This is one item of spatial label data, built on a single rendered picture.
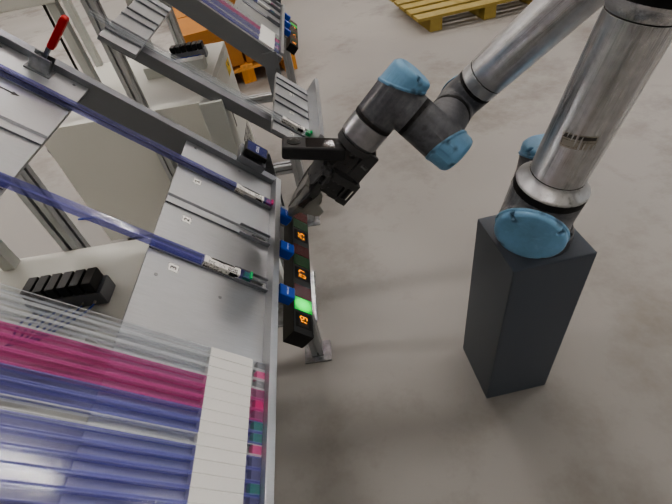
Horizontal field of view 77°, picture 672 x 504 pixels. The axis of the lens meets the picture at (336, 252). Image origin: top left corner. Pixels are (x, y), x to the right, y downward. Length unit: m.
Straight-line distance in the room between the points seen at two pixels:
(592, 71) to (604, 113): 0.06
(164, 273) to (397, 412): 0.90
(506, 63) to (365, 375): 0.99
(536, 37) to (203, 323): 0.65
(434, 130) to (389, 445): 0.89
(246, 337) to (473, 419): 0.87
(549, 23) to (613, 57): 0.16
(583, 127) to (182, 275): 0.59
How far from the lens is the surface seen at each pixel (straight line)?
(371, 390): 1.39
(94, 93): 0.91
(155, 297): 0.61
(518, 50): 0.79
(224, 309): 0.64
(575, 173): 0.72
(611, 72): 0.64
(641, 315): 1.70
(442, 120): 0.75
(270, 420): 0.56
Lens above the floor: 1.23
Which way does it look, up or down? 43 degrees down
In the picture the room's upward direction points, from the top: 11 degrees counter-clockwise
